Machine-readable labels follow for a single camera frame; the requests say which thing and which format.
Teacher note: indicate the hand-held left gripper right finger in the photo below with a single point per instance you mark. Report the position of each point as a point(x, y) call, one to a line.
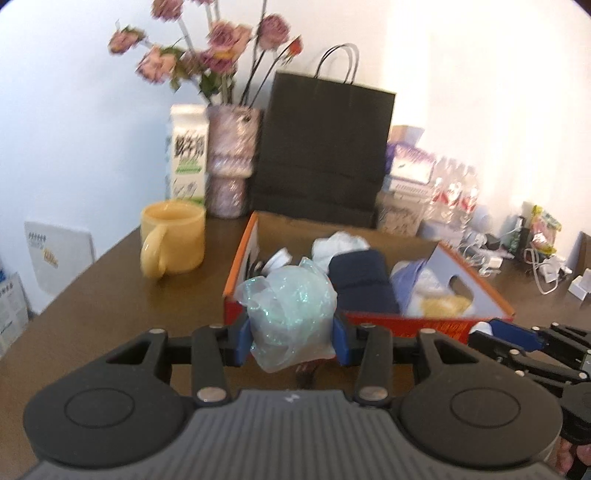
point(340, 340)

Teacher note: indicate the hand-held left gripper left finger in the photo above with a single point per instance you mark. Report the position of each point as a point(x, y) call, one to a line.
point(242, 340)

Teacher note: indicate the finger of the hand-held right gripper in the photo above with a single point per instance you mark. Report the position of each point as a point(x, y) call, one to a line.
point(515, 334)
point(489, 346)

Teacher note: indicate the iridescent plastic bag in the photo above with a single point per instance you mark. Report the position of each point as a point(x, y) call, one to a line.
point(288, 314)

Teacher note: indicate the dark navy pouch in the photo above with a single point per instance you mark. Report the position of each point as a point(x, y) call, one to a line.
point(362, 281)

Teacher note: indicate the white cotton swab box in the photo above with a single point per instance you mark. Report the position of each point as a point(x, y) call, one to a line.
point(434, 280)

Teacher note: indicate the white sock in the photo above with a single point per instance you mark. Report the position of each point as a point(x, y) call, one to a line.
point(339, 244)

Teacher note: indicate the red cardboard box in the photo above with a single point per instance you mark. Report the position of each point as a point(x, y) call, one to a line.
point(286, 230)

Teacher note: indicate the person's right hand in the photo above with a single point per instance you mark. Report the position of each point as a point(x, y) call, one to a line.
point(565, 457)

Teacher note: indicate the yellow plush toy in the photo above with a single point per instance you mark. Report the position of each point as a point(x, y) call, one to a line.
point(445, 305)

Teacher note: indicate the white charger block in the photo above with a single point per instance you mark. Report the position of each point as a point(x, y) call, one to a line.
point(494, 264)

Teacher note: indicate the white plug adapter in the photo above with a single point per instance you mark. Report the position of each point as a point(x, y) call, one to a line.
point(554, 268)

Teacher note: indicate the black power adapter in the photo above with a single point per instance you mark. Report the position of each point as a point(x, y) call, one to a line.
point(492, 241)

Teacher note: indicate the small green bottle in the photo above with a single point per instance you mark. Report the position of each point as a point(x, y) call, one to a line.
point(518, 237)

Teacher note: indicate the brown cardboard piece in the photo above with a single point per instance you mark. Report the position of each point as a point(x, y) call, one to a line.
point(584, 251)

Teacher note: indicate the yellow snack packet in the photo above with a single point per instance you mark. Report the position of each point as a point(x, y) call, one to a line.
point(545, 228)

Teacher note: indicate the yellow mug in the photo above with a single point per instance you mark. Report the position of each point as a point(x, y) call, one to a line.
point(178, 240)

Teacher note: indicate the clear jar of seeds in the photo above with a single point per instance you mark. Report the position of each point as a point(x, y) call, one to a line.
point(400, 214)

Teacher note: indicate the flat white box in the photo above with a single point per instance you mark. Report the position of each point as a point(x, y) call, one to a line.
point(406, 186)

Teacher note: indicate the purple textured vase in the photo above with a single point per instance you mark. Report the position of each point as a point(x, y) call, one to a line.
point(231, 161)

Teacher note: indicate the black paper bag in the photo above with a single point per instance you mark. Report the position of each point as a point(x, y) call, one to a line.
point(323, 147)

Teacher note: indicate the purple tissue pack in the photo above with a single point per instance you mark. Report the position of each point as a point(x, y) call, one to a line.
point(411, 159)

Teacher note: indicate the white milk carton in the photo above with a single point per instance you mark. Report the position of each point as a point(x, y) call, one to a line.
point(187, 152)

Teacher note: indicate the white printed board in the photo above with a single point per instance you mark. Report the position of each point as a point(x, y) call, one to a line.
point(57, 256)

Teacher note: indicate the stack of printed papers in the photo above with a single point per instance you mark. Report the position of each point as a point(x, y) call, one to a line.
point(11, 314)

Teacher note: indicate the dried pink rose bouquet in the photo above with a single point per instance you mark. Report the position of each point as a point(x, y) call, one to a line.
point(221, 41)

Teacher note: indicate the white wall charger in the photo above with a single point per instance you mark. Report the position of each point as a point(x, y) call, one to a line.
point(581, 286)

